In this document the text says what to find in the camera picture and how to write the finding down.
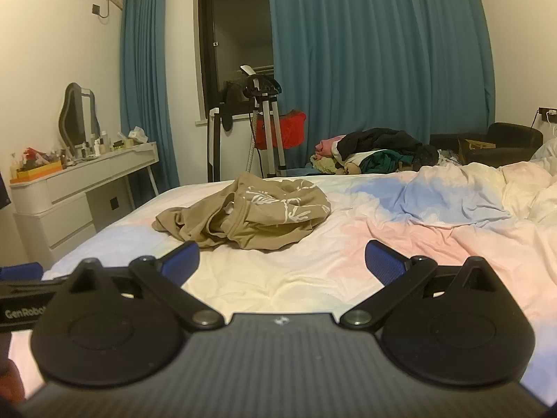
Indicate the blue curtain left panel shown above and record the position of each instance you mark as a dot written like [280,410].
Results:
[143,88]

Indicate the blue curtain panel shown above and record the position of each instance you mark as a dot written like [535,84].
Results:
[421,66]
[143,88]

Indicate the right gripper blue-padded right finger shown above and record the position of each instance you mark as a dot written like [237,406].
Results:
[401,278]

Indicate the dark armchair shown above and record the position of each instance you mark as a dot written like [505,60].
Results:
[514,143]

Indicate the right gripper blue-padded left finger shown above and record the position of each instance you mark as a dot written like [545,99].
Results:
[164,277]

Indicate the silver tripod with camera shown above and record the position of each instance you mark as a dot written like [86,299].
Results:
[261,92]

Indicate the wall socket with charger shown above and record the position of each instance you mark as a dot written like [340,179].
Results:
[548,115]

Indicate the red bag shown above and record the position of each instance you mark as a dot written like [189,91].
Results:
[292,130]

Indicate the pile of mixed clothes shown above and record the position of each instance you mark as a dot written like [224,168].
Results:
[372,151]

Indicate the wavy frame vanity mirror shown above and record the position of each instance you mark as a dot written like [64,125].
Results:
[78,122]

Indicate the blue curtain right panel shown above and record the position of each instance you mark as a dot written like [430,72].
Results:
[421,66]

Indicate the tan printed t-shirt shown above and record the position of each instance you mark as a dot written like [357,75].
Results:
[251,213]

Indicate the tissue box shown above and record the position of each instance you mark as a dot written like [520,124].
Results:
[136,136]

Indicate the orange tray of cosmetics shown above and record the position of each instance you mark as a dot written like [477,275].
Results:
[33,164]

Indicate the cardboard box on armchair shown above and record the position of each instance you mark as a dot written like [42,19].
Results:
[466,146]

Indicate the white dressing table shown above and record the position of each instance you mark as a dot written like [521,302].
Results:
[56,213]

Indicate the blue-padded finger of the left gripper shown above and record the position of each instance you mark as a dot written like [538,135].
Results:
[22,272]

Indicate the dark window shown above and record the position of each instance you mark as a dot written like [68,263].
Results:
[233,33]

